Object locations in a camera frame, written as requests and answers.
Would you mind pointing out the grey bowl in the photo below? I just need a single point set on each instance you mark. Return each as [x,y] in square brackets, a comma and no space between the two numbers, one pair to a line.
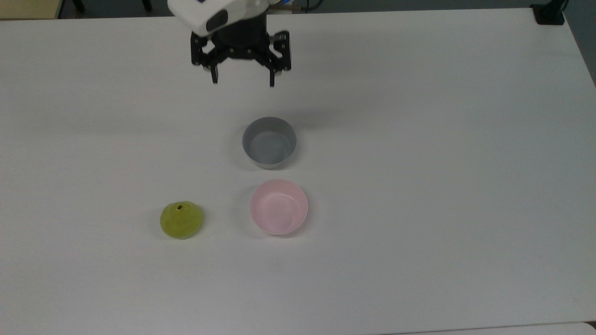
[269,144]

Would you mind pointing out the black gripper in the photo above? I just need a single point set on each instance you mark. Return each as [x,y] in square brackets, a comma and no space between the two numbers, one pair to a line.
[242,39]

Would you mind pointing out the tan wooden board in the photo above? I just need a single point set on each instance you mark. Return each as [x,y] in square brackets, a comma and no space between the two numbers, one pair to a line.
[28,8]

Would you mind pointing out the pink bowl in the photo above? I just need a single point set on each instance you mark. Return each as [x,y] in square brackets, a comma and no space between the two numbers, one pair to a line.
[278,207]

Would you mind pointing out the black clamp camera stand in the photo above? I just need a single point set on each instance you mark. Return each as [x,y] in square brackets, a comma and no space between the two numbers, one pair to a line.
[549,14]

